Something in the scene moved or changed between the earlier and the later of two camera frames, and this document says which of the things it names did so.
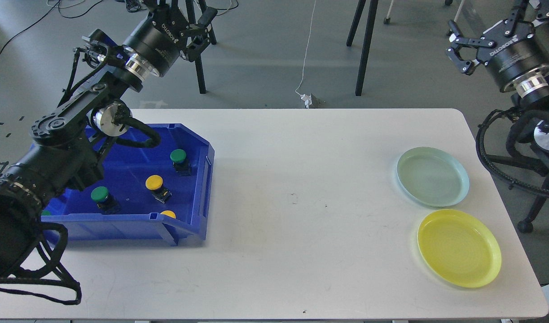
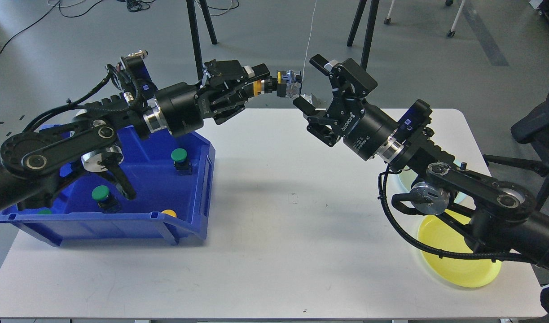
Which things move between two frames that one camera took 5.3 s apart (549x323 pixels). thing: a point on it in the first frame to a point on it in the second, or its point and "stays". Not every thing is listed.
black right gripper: x=515 y=53 to x=366 y=129
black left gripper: x=154 y=46 to x=183 y=106
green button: x=178 y=156 stays
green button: x=107 y=202 stays
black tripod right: x=372 y=13 stays
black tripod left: x=191 y=15 stays
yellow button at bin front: x=169 y=213 stays
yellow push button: x=154 y=183 to x=289 y=84
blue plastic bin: x=160 y=194 stays
